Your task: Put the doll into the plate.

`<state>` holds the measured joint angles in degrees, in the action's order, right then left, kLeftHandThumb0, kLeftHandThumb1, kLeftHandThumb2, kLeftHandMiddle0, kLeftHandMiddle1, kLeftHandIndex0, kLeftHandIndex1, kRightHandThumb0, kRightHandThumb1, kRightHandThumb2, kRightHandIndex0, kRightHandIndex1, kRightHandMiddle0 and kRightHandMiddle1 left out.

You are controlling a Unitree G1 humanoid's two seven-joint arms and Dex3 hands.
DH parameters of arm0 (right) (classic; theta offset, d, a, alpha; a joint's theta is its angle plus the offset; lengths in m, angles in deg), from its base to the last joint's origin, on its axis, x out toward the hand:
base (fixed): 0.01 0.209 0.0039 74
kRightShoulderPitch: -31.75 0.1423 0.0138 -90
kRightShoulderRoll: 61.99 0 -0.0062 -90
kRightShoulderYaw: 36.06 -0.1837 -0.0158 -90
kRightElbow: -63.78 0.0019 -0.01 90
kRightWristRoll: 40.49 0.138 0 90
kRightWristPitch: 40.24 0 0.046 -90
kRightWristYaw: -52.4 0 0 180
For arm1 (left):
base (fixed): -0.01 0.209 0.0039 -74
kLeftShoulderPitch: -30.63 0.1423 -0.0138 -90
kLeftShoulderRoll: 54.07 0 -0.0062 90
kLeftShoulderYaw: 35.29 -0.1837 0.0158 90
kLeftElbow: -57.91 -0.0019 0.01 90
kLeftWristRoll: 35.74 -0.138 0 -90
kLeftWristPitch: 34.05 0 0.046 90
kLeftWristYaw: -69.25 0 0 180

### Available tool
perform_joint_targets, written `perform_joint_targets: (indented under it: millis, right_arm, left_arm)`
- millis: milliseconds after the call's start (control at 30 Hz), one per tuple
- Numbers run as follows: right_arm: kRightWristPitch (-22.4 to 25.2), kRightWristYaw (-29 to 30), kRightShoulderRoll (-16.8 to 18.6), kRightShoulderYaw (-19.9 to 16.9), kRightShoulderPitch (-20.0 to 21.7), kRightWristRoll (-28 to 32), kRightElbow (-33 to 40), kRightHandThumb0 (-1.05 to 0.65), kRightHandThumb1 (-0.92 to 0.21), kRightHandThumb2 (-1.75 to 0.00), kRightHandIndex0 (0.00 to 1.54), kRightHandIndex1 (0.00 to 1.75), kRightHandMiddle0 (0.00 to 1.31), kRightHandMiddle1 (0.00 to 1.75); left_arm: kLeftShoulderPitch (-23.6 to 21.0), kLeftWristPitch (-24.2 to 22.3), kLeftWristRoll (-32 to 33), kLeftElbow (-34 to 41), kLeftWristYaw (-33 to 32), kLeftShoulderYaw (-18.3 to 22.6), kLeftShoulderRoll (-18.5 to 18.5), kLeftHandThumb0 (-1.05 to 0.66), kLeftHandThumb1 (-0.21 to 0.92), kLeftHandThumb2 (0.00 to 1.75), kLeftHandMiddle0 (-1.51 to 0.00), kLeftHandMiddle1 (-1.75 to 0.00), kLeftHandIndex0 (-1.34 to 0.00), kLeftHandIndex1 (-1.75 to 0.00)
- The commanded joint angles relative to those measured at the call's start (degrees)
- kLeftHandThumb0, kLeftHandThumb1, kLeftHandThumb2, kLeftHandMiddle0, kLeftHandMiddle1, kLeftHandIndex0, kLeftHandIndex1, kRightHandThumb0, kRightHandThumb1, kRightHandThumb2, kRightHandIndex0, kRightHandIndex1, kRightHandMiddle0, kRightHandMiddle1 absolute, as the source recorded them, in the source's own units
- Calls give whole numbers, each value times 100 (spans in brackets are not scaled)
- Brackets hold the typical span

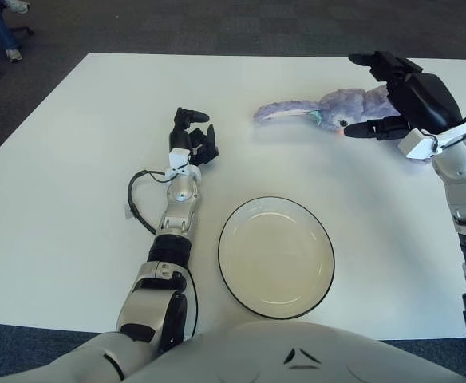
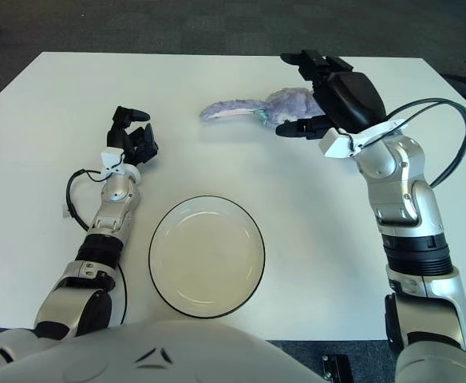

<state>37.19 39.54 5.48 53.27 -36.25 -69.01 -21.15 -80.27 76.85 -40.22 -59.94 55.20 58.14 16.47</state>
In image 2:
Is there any purple plush bunny doll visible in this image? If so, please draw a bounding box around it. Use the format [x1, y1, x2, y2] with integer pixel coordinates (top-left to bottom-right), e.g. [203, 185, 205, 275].
[199, 86, 326, 129]

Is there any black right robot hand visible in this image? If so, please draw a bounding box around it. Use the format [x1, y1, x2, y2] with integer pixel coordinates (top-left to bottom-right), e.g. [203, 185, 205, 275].
[275, 49, 389, 140]

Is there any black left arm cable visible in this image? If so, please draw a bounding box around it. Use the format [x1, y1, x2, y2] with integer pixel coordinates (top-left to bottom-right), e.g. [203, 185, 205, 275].
[65, 169, 128, 324]

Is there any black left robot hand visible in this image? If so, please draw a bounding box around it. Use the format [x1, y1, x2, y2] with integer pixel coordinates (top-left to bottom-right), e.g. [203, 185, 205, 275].
[105, 105, 160, 167]

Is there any black metal floor device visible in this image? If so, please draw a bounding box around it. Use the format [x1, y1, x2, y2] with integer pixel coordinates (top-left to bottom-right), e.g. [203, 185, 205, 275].
[321, 353, 352, 378]

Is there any white plate with black rim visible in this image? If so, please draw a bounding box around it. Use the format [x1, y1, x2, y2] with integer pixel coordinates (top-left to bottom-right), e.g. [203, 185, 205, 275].
[148, 195, 266, 319]

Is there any grey robot torso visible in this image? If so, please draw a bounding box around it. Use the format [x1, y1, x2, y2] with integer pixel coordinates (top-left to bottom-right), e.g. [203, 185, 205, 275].
[0, 318, 326, 383]

